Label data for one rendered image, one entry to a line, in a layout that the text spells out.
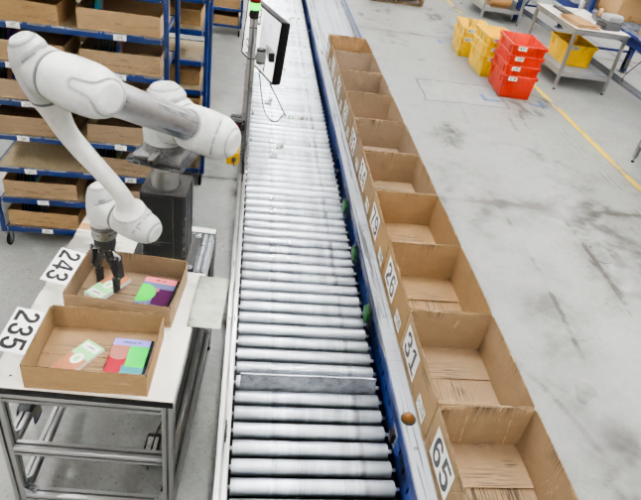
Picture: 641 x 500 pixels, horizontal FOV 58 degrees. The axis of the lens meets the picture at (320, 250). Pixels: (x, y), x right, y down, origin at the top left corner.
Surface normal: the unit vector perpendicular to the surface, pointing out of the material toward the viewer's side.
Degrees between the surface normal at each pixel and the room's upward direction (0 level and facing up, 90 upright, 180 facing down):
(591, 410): 0
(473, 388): 0
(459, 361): 1
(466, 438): 89
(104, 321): 89
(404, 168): 89
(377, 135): 89
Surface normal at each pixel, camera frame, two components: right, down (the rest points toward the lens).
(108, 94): 0.82, 0.39
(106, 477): 0.15, -0.80
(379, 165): 0.08, 0.58
